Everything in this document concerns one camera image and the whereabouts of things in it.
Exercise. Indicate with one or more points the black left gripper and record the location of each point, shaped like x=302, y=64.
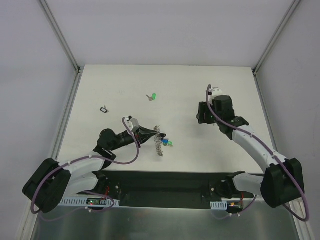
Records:
x=139, y=136

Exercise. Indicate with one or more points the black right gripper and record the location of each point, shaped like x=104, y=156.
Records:
x=203, y=116

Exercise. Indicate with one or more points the metal disc with key rings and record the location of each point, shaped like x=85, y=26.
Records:
x=158, y=141

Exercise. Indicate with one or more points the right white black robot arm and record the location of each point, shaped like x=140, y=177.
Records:
x=282, y=180

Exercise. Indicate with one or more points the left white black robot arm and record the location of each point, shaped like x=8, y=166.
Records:
x=54, y=180

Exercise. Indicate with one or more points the blue key tag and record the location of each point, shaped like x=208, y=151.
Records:
x=165, y=142

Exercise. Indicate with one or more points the green tag silver key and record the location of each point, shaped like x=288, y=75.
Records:
x=151, y=97

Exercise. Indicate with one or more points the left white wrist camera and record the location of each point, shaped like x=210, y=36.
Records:
x=132, y=124

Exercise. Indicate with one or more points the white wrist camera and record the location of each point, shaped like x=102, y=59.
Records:
x=132, y=124
x=213, y=93

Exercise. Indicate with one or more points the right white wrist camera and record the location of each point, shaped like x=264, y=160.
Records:
x=213, y=93

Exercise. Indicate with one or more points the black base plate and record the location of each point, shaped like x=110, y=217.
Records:
x=173, y=190

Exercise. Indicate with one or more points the left aluminium frame rail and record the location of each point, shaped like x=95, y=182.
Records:
x=78, y=70

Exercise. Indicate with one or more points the aluminium frame rail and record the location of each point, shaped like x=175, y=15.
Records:
x=266, y=73
x=78, y=70

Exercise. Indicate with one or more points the right white cable duct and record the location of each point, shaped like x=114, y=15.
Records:
x=219, y=205

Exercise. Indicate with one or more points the white cable duct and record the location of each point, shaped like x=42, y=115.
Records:
x=93, y=202
x=219, y=205

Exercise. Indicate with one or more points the left white cable duct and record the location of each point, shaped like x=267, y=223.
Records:
x=93, y=202

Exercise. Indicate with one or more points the right aluminium frame rail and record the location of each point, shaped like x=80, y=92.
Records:
x=266, y=73

